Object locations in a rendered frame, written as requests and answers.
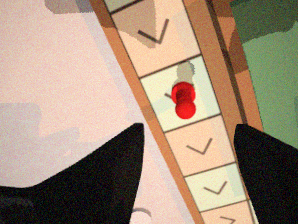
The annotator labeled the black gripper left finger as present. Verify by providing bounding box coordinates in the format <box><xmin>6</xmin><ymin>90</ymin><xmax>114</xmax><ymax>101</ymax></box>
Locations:
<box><xmin>0</xmin><ymin>123</ymin><xmax>144</xmax><ymax>224</ymax></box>

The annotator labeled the brown board game border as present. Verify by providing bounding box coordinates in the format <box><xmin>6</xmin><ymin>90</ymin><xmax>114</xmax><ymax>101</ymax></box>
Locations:
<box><xmin>89</xmin><ymin>0</ymin><xmax>243</xmax><ymax>224</ymax></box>

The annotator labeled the red pawn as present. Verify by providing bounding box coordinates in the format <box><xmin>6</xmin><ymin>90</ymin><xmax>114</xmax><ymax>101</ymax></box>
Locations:
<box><xmin>170</xmin><ymin>81</ymin><xmax>196</xmax><ymax>119</ymax></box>

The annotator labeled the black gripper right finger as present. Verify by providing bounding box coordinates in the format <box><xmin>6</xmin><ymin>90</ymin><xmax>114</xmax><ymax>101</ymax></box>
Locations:
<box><xmin>234</xmin><ymin>124</ymin><xmax>298</xmax><ymax>224</ymax></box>

